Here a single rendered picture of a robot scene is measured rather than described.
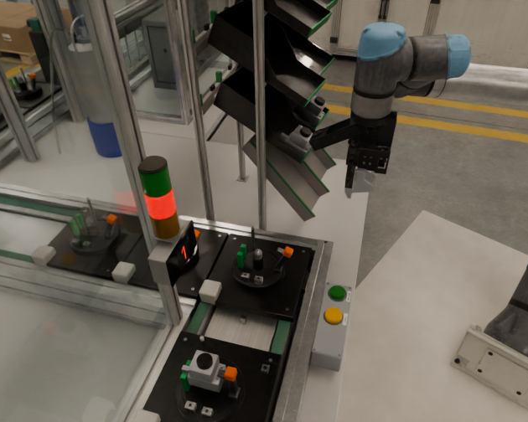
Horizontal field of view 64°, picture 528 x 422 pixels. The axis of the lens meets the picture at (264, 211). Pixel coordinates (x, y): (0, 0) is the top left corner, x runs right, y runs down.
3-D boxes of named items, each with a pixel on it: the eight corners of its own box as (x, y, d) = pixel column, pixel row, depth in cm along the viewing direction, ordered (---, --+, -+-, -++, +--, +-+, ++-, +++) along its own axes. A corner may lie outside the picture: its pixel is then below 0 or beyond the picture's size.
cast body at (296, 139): (308, 151, 114) (319, 133, 109) (302, 160, 111) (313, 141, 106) (282, 134, 114) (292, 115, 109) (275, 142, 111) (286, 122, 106)
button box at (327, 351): (349, 301, 112) (353, 285, 108) (339, 373, 97) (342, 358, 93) (323, 295, 114) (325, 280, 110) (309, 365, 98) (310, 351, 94)
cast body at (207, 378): (227, 372, 84) (225, 352, 80) (220, 393, 81) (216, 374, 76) (188, 362, 86) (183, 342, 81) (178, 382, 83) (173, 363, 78)
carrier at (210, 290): (311, 252, 119) (314, 219, 111) (292, 322, 101) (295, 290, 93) (230, 237, 124) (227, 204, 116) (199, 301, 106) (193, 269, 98)
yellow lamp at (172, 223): (183, 223, 83) (180, 204, 79) (173, 241, 79) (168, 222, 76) (160, 219, 84) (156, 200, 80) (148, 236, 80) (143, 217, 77)
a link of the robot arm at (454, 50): (441, 47, 82) (386, 49, 82) (474, 25, 71) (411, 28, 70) (443, 87, 83) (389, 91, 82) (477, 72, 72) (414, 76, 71)
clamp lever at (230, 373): (240, 388, 84) (236, 367, 79) (237, 397, 83) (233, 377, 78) (223, 383, 85) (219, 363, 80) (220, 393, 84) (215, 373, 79)
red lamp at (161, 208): (180, 204, 79) (176, 183, 76) (168, 221, 76) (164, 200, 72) (156, 200, 80) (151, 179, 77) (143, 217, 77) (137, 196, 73)
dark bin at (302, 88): (322, 86, 109) (336, 63, 104) (303, 108, 100) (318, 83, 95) (233, 26, 110) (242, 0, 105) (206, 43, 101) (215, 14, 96)
